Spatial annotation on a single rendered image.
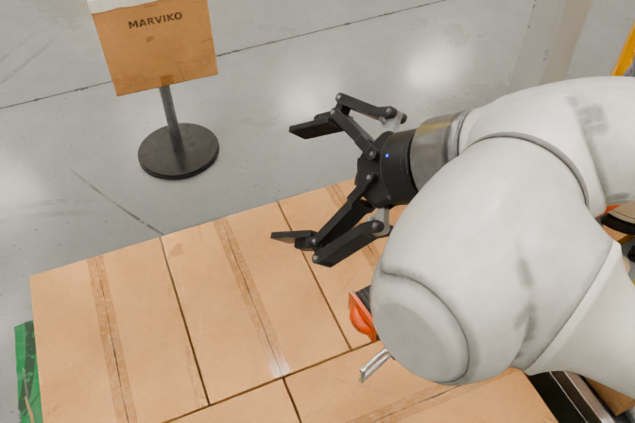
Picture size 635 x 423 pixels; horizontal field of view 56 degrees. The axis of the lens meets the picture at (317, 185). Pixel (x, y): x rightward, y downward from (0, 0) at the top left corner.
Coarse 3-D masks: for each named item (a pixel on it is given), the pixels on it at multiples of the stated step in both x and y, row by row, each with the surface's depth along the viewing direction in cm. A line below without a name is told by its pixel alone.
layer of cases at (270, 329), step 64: (320, 192) 203; (128, 256) 184; (192, 256) 184; (256, 256) 184; (64, 320) 168; (128, 320) 168; (192, 320) 168; (256, 320) 168; (320, 320) 168; (64, 384) 155; (128, 384) 155; (192, 384) 155; (256, 384) 155; (320, 384) 155; (384, 384) 155; (512, 384) 155
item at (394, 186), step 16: (416, 128) 57; (384, 144) 58; (400, 144) 57; (368, 160) 63; (384, 160) 57; (400, 160) 56; (384, 176) 57; (400, 176) 56; (368, 192) 61; (384, 192) 60; (400, 192) 57; (416, 192) 56
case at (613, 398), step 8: (608, 232) 138; (616, 232) 138; (616, 240) 137; (592, 384) 153; (600, 384) 150; (600, 392) 151; (608, 392) 148; (616, 392) 145; (608, 400) 149; (616, 400) 146; (624, 400) 144; (632, 400) 144; (616, 408) 147; (624, 408) 146
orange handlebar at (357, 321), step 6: (606, 210) 109; (354, 306) 94; (354, 312) 93; (354, 318) 92; (360, 318) 92; (354, 324) 92; (360, 324) 92; (366, 324) 92; (360, 330) 92; (366, 330) 91
